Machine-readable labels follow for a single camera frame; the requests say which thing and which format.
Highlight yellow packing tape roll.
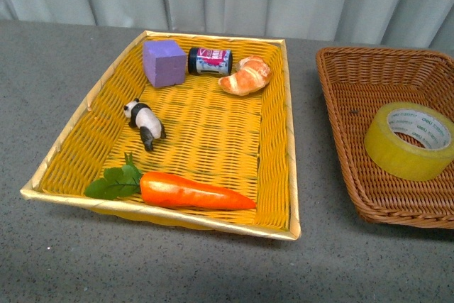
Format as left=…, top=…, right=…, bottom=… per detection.
left=364, top=101, right=453, bottom=181

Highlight yellow woven basket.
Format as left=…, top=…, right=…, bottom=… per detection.
left=21, top=31, right=301, bottom=241

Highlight brown wicker basket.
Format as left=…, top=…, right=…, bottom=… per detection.
left=316, top=47, right=453, bottom=229

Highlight toy croissant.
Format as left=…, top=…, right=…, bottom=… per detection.
left=218, top=55, right=272, bottom=96

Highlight small black labelled jar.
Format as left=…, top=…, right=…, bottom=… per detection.
left=187, top=47, right=233, bottom=76

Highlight toy panda figurine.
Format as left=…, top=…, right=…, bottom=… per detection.
left=123, top=98, right=167, bottom=152

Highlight orange toy carrot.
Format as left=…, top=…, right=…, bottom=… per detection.
left=84, top=153, right=256, bottom=210

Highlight purple foam cube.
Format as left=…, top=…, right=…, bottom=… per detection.
left=143, top=40, right=187, bottom=88

